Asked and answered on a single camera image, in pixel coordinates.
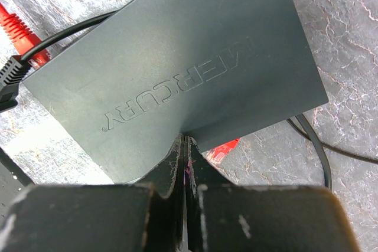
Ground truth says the black network switch box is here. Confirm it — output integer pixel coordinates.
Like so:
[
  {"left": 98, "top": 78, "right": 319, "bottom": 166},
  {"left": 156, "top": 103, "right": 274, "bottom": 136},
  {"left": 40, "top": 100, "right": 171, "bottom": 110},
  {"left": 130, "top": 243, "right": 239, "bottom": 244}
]
[{"left": 24, "top": 0, "right": 328, "bottom": 182}]

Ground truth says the black power cable with plug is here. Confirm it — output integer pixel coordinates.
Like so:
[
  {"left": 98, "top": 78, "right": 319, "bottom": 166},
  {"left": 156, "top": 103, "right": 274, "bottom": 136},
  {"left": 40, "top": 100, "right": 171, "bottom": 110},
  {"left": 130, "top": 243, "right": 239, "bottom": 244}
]
[{"left": 0, "top": 9, "right": 119, "bottom": 114}]

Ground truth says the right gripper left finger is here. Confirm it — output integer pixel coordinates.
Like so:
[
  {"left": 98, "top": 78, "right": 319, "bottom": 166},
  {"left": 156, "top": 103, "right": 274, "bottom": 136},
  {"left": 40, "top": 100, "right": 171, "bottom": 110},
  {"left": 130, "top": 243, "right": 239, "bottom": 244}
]
[{"left": 1, "top": 135, "right": 184, "bottom": 251}]

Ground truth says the red ethernet cable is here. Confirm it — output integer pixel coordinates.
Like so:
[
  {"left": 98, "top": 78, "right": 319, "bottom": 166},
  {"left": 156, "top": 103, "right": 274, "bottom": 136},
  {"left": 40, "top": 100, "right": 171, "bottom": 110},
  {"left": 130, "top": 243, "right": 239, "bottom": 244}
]
[{"left": 0, "top": 0, "right": 293, "bottom": 164}]

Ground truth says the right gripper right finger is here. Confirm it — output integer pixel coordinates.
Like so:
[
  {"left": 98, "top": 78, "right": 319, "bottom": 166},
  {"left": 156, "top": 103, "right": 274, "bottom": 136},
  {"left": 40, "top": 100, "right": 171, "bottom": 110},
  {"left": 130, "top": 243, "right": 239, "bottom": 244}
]
[{"left": 184, "top": 137, "right": 360, "bottom": 251}]

